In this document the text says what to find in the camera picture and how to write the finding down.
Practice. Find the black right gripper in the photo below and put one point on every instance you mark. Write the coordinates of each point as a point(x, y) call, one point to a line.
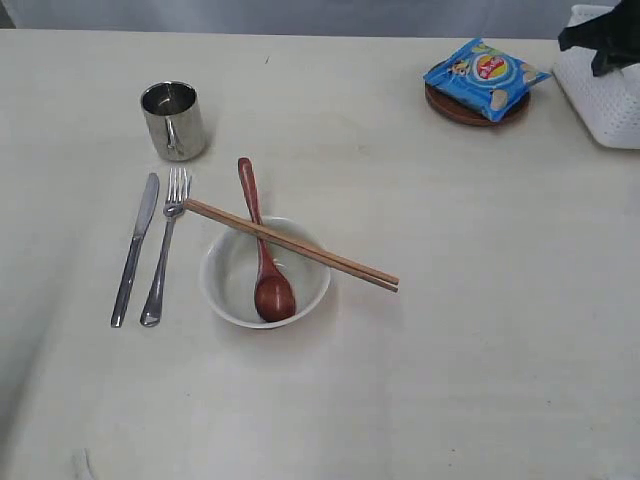
point(614, 36)

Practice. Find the white perforated plastic basket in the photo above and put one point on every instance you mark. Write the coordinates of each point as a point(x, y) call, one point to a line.
point(608, 105)

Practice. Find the blue chips bag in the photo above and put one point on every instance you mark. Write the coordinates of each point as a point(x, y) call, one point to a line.
point(484, 79)

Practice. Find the brown round plate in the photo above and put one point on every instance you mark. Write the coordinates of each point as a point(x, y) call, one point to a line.
point(462, 114)

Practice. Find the brown wooden chopstick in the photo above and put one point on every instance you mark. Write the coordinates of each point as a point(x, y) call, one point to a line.
point(300, 242)
point(310, 255)

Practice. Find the brown wooden spoon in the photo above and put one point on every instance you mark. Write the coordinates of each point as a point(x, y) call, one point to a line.
point(274, 299)

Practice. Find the silver metal cup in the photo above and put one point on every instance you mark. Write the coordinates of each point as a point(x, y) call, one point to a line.
point(173, 118)

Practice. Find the grey ceramic bowl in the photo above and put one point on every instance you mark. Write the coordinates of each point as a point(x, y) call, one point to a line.
point(228, 272)

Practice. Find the silver metal fork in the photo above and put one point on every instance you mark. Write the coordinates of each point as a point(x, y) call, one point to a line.
point(178, 190)

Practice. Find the silver table knife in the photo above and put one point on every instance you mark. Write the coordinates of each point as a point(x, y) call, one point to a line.
point(143, 219)

